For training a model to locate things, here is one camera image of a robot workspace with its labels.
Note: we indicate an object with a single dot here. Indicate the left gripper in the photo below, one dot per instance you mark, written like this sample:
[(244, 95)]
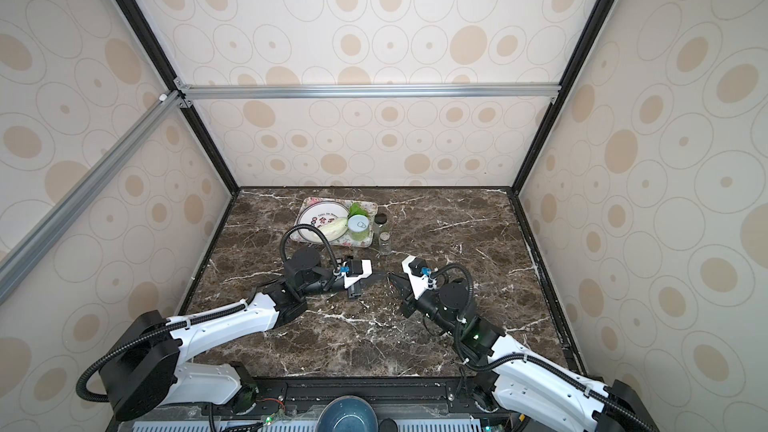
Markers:
[(374, 278)]

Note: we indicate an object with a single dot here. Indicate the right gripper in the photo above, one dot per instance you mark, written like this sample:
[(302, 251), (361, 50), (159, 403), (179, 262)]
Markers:
[(404, 290)]

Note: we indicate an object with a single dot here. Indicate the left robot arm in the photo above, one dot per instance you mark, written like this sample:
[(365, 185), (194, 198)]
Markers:
[(152, 364)]

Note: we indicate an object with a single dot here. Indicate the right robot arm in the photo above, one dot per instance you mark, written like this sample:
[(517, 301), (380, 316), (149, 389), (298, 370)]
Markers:
[(507, 374)]

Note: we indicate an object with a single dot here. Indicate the small clear glass bottle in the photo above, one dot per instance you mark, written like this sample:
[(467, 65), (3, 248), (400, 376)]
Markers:
[(384, 241)]

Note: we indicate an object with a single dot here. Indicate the dark lid spice jar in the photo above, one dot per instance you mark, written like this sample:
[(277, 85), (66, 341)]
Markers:
[(380, 224)]

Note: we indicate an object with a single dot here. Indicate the pale green cabbage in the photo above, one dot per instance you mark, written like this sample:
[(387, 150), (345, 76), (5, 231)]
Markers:
[(334, 229)]

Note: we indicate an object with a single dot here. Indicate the green leafy vegetable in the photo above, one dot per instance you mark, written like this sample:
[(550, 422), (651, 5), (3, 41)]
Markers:
[(356, 209)]

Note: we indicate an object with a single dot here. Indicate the white plate with red text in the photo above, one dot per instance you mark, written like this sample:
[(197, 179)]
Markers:
[(322, 212)]

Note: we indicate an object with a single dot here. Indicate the blue bowl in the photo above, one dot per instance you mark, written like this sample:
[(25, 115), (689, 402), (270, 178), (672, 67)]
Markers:
[(347, 414)]

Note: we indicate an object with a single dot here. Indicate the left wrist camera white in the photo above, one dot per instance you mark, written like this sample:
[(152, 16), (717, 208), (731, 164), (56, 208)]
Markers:
[(356, 269)]

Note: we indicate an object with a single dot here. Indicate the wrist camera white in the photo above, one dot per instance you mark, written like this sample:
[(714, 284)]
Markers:
[(418, 274), (356, 269)]

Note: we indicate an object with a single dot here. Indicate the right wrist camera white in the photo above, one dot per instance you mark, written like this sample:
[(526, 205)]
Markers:
[(418, 274)]

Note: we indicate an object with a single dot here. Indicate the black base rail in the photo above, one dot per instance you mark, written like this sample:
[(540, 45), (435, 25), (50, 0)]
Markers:
[(400, 404)]

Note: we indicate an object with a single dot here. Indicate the horizontal aluminium rail back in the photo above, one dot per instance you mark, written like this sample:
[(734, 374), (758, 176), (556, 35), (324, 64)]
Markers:
[(372, 91)]

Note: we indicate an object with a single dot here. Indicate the aluminium rail left wall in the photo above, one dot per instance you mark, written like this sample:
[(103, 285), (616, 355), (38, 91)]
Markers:
[(37, 243)]

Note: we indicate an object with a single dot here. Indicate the black vertical frame post right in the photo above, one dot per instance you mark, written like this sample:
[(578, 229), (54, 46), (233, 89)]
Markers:
[(584, 45)]

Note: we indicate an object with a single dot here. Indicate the black vertical frame post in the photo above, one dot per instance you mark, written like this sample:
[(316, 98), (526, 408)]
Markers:
[(584, 45), (152, 47)]

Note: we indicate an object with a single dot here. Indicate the black vertical frame post left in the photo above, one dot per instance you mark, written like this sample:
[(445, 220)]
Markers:
[(152, 47)]

